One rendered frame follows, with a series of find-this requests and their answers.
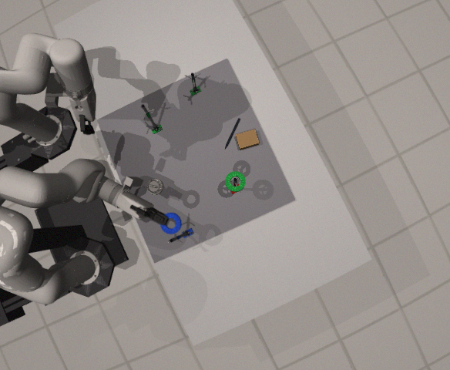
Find tan flat block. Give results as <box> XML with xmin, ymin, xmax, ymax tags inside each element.
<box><xmin>236</xmin><ymin>129</ymin><xmax>259</xmax><ymax>150</ymax></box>

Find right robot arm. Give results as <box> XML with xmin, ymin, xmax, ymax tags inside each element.
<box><xmin>0</xmin><ymin>159</ymin><xmax>143</xmax><ymax>304</ymax></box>

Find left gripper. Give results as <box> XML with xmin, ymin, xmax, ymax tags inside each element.
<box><xmin>69</xmin><ymin>87</ymin><xmax>96</xmax><ymax>135</ymax></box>

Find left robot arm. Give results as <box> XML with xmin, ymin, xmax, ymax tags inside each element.
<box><xmin>0</xmin><ymin>33</ymin><xmax>93</xmax><ymax>146</ymax></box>

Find green ring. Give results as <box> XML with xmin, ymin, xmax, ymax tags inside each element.
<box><xmin>225</xmin><ymin>171</ymin><xmax>246</xmax><ymax>192</ymax></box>

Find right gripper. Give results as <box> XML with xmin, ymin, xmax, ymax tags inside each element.
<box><xmin>116</xmin><ymin>188</ymin><xmax>169</xmax><ymax>226</ymax></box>

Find blue ring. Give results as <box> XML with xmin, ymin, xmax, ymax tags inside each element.
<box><xmin>160</xmin><ymin>213</ymin><xmax>182</xmax><ymax>234</ymax></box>

